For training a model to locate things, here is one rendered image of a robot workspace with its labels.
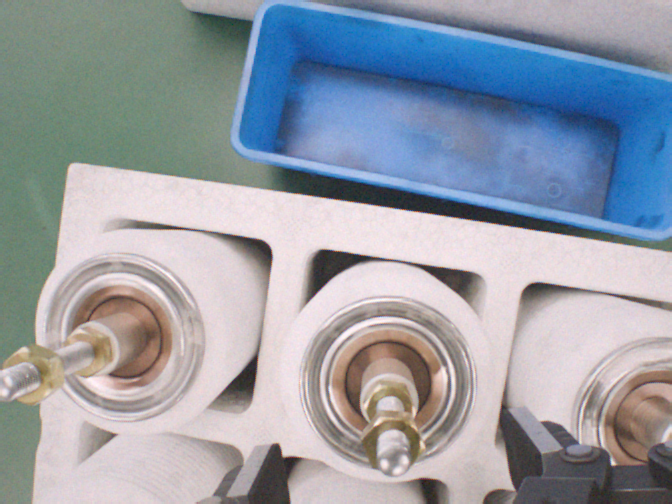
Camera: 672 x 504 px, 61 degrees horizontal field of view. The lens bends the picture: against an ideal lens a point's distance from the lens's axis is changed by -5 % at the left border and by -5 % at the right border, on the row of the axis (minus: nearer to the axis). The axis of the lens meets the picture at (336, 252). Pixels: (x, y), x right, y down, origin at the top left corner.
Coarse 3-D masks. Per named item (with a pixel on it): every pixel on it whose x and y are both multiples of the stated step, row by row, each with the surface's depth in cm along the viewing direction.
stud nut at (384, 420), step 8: (376, 416) 18; (384, 416) 18; (392, 416) 18; (400, 416) 18; (408, 416) 18; (368, 424) 18; (376, 424) 18; (384, 424) 18; (392, 424) 18; (400, 424) 18; (408, 424) 18; (416, 424) 18; (368, 432) 18; (376, 432) 18; (408, 432) 18; (416, 432) 18; (368, 440) 18; (376, 440) 18; (416, 440) 18; (368, 448) 18; (376, 448) 18; (416, 448) 18; (424, 448) 18; (368, 456) 18; (376, 456) 18; (416, 456) 18; (376, 464) 18
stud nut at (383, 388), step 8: (376, 384) 22; (384, 384) 22; (392, 384) 22; (400, 384) 22; (376, 392) 21; (384, 392) 21; (392, 392) 21; (400, 392) 21; (408, 392) 22; (368, 400) 21; (376, 400) 21; (400, 400) 21; (408, 400) 21; (368, 408) 21; (408, 408) 21; (368, 416) 21
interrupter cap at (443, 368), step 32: (352, 320) 25; (384, 320) 25; (416, 320) 25; (448, 320) 25; (320, 352) 25; (352, 352) 25; (384, 352) 25; (416, 352) 25; (448, 352) 25; (320, 384) 25; (352, 384) 25; (416, 384) 25; (448, 384) 25; (320, 416) 25; (352, 416) 25; (416, 416) 25; (448, 416) 25; (352, 448) 25
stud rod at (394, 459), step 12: (384, 408) 20; (396, 408) 20; (384, 432) 18; (396, 432) 17; (384, 444) 17; (396, 444) 16; (408, 444) 17; (384, 456) 16; (396, 456) 16; (408, 456) 16; (384, 468) 16; (396, 468) 16; (408, 468) 16
